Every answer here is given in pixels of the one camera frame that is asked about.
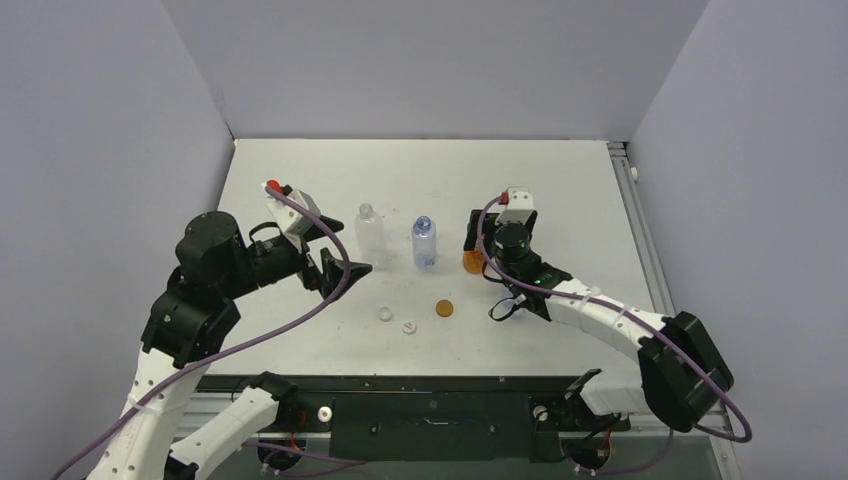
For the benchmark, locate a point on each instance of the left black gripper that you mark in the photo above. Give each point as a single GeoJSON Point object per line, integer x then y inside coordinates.
{"type": "Point", "coordinates": [332, 269]}

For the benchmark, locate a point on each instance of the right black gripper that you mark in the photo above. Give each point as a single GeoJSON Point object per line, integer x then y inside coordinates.
{"type": "Point", "coordinates": [477, 234]}

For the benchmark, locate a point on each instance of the orange juice bottle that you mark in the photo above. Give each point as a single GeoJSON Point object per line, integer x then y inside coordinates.
{"type": "Point", "coordinates": [473, 261]}

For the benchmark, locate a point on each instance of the clear plastic bottle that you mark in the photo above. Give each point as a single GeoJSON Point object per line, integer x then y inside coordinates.
{"type": "Point", "coordinates": [370, 234]}

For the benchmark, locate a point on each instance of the labelled clear water bottle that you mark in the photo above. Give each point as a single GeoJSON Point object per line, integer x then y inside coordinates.
{"type": "Point", "coordinates": [424, 242]}

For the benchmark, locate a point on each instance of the yellow bottle cap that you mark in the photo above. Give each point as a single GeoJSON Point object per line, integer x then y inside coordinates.
{"type": "Point", "coordinates": [444, 308]}

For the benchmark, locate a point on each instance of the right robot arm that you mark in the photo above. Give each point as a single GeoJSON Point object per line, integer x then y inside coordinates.
{"type": "Point", "coordinates": [681, 375]}

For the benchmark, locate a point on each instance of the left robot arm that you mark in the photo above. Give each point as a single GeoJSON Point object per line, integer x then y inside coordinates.
{"type": "Point", "coordinates": [187, 326]}

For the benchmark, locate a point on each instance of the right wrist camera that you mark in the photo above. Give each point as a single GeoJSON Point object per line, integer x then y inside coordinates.
{"type": "Point", "coordinates": [518, 206]}

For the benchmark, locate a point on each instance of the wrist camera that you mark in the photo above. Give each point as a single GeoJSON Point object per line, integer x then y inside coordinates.
{"type": "Point", "coordinates": [518, 206]}
{"type": "Point", "coordinates": [291, 209]}

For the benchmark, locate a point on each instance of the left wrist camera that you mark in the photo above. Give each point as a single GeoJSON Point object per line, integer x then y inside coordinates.
{"type": "Point", "coordinates": [291, 209]}

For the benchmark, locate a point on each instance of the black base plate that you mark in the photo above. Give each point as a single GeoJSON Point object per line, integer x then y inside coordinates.
{"type": "Point", "coordinates": [442, 418]}

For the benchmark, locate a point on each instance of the aluminium frame rail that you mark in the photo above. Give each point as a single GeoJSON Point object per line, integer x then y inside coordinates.
{"type": "Point", "coordinates": [626, 177]}

